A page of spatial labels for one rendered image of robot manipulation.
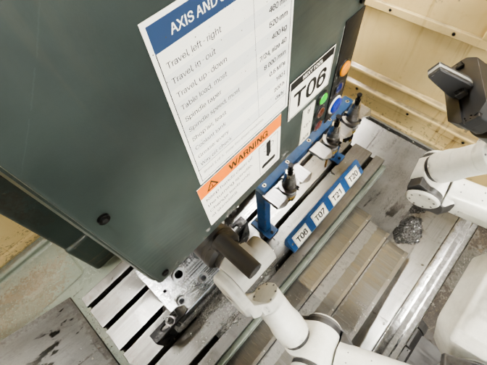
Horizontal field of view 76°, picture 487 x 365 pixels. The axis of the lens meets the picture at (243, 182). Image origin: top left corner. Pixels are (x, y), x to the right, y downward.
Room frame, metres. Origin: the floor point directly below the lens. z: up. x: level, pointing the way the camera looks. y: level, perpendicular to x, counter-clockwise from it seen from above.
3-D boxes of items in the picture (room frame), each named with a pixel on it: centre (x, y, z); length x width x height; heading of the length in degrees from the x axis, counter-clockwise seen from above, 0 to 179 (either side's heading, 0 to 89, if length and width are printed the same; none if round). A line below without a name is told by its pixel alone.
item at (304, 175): (0.48, -0.17, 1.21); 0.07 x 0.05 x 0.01; 40
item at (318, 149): (0.55, -0.26, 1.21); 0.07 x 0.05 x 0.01; 40
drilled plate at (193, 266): (0.33, 0.23, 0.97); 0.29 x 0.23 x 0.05; 130
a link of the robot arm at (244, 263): (0.19, 0.03, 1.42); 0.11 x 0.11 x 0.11; 40
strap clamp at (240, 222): (0.41, 0.07, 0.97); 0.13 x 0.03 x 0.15; 130
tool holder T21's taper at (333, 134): (0.59, -0.30, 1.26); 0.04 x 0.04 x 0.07
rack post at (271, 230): (0.45, -0.05, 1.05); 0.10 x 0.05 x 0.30; 40
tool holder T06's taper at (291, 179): (0.44, -0.13, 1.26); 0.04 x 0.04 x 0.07
